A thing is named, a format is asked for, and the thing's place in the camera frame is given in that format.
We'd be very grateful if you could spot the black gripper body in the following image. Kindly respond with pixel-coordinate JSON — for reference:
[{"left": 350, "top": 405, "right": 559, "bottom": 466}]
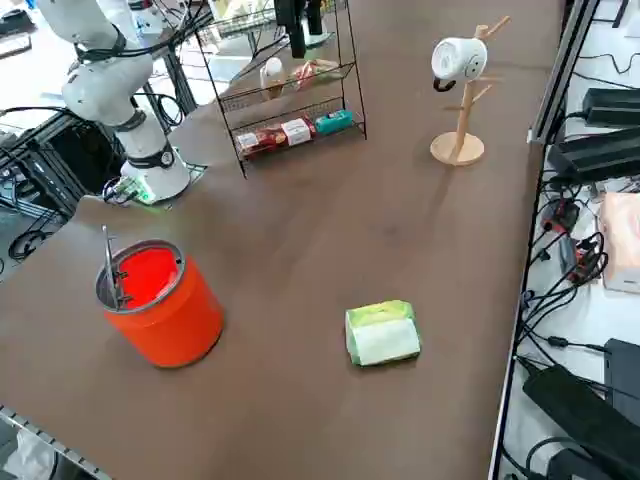
[{"left": 273, "top": 0, "right": 307, "bottom": 29}]

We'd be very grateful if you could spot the green tissue pack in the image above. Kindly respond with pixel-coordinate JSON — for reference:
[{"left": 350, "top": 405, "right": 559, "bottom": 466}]
[{"left": 344, "top": 298, "right": 424, "bottom": 369}]

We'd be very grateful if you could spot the orange round bin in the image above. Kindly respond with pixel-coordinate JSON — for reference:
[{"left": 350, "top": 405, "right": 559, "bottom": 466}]
[{"left": 94, "top": 224, "right": 225, "bottom": 370}]

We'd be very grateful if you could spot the pink tissue box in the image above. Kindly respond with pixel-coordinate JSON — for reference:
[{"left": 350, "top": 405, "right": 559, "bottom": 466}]
[{"left": 598, "top": 192, "right": 640, "bottom": 295}]

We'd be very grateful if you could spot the beige snack packet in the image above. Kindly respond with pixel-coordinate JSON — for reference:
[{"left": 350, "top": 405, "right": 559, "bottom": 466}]
[{"left": 289, "top": 58, "right": 342, "bottom": 90}]

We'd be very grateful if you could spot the small white bottle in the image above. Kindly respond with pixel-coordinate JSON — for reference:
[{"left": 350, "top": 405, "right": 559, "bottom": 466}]
[{"left": 260, "top": 56, "right": 285, "bottom": 100}]

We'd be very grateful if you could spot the long white package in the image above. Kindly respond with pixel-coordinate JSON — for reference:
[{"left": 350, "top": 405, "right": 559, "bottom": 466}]
[{"left": 207, "top": 0, "right": 254, "bottom": 29}]

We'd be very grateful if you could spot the teal snack packet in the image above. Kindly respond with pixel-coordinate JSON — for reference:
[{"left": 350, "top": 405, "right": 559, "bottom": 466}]
[{"left": 314, "top": 109, "right": 355, "bottom": 136}]

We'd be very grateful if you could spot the red packet white label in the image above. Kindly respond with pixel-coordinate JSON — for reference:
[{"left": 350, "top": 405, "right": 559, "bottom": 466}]
[{"left": 281, "top": 117, "right": 317, "bottom": 147}]

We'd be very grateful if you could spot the red biscuit packet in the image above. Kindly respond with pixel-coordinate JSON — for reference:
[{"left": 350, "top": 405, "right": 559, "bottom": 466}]
[{"left": 235, "top": 124, "right": 289, "bottom": 157}]

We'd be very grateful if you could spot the white mug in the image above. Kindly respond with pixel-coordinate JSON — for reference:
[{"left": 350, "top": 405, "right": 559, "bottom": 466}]
[{"left": 430, "top": 35, "right": 490, "bottom": 94}]

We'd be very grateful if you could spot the wooden mug tree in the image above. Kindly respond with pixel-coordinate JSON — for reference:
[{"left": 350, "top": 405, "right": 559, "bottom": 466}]
[{"left": 429, "top": 15, "right": 512, "bottom": 166}]

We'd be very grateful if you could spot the red black power plug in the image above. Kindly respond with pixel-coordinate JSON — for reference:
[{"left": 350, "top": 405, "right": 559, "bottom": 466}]
[
  {"left": 539, "top": 197, "right": 582, "bottom": 235},
  {"left": 559, "top": 237, "right": 610, "bottom": 287}
]

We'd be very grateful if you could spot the large black power adapter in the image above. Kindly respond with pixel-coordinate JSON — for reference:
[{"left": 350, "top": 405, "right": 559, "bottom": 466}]
[{"left": 521, "top": 363, "right": 640, "bottom": 480}]

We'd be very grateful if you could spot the aluminium table edge profile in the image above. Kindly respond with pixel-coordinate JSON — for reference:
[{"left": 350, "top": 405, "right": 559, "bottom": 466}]
[{"left": 0, "top": 403, "right": 112, "bottom": 480}]

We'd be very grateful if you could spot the black wire shelf rack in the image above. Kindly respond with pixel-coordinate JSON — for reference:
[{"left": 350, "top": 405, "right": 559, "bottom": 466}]
[{"left": 194, "top": 0, "right": 369, "bottom": 180}]

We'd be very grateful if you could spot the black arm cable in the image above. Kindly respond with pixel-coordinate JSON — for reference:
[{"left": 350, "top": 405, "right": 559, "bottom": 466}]
[{"left": 74, "top": 0, "right": 281, "bottom": 69}]

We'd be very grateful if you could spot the black aluminium frame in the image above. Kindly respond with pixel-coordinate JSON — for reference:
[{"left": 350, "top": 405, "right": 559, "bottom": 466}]
[{"left": 0, "top": 107, "right": 126, "bottom": 226}]

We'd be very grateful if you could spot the aluminium rail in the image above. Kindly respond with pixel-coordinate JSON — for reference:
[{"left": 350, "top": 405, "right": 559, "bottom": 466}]
[{"left": 526, "top": 0, "right": 601, "bottom": 147}]

